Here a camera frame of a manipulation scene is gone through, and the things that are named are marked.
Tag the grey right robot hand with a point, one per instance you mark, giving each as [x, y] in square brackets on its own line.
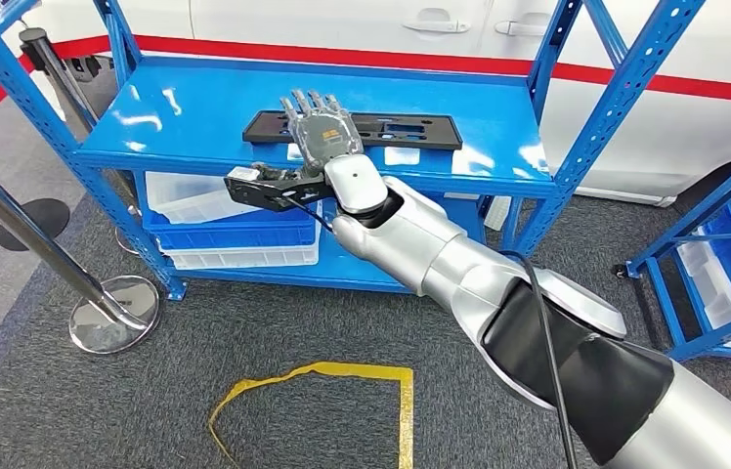
[326, 136]

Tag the black plastic frame part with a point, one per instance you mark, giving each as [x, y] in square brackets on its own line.
[404, 132]

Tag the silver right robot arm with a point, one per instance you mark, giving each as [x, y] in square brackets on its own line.
[456, 259]

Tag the blue metal shelf rack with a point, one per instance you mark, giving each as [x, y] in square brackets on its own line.
[670, 304]
[210, 97]

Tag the torn yellow floor tape square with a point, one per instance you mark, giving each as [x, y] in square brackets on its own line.
[404, 414]

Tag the black round stanchion base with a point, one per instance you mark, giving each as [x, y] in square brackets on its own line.
[48, 217]

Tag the white car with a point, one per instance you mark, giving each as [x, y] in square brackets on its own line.
[696, 142]

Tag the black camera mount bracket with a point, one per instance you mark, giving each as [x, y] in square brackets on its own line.
[262, 194]

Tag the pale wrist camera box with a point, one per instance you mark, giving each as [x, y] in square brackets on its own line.
[242, 175]

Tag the black-topped stanchion post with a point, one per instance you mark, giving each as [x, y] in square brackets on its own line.
[58, 77]

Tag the chrome stanchion post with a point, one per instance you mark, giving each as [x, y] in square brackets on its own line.
[116, 317]

